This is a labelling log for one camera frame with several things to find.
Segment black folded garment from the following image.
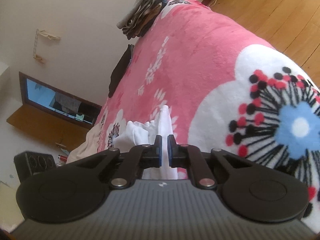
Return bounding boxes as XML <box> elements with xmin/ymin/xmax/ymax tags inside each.
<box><xmin>108</xmin><ymin>44</ymin><xmax>135</xmax><ymax>98</ymax></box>

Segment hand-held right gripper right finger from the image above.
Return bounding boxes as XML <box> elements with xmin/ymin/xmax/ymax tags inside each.
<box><xmin>167</xmin><ymin>134</ymin><xmax>253</xmax><ymax>189</ymax></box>

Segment wooden door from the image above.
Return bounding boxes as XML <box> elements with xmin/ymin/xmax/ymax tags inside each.
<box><xmin>6</xmin><ymin>105</ymin><xmax>92</xmax><ymax>153</ymax></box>

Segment cream garment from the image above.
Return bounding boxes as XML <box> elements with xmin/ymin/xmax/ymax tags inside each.
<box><xmin>67</xmin><ymin>124</ymin><xmax>105</xmax><ymax>164</ymax></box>

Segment wooden door frame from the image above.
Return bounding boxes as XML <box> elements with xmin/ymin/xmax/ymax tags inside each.
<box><xmin>19</xmin><ymin>71</ymin><xmax>102</xmax><ymax>130</ymax></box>

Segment pink floral blanket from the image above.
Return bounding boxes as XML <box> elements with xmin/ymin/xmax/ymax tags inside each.
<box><xmin>96</xmin><ymin>0</ymin><xmax>320</xmax><ymax>228</ymax></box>

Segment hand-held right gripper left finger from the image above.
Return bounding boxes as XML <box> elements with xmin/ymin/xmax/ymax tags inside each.
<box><xmin>75</xmin><ymin>134</ymin><xmax>163</xmax><ymax>189</ymax></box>

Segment stack of folded clothes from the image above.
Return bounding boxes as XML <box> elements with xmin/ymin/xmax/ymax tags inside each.
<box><xmin>116</xmin><ymin>0</ymin><xmax>167</xmax><ymax>40</ymax></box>

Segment white button shirt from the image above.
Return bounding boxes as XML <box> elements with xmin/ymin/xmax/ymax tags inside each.
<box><xmin>114</xmin><ymin>105</ymin><xmax>179</xmax><ymax>180</ymax></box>

